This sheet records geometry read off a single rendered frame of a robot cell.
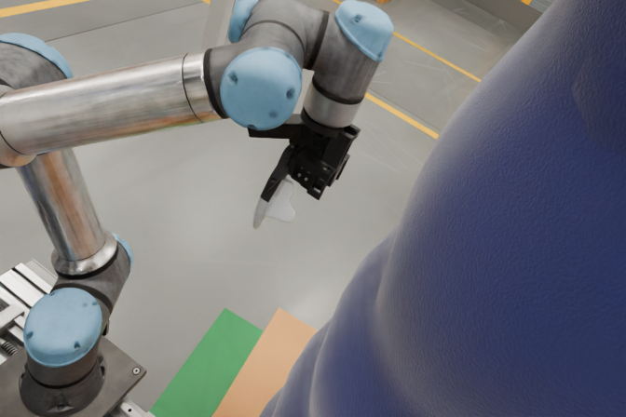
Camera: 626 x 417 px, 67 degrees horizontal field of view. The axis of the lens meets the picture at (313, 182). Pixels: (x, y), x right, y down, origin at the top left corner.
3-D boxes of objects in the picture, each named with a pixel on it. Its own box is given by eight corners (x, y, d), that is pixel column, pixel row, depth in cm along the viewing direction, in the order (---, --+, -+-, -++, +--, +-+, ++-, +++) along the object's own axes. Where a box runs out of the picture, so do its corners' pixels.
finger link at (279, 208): (274, 246, 69) (307, 194, 69) (242, 223, 70) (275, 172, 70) (279, 244, 72) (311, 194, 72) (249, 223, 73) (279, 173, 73)
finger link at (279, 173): (265, 202, 69) (297, 151, 68) (256, 196, 69) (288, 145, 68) (273, 202, 73) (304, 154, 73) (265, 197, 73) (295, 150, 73)
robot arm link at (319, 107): (301, 83, 61) (328, 66, 68) (291, 111, 64) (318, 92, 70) (349, 112, 60) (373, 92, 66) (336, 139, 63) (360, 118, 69)
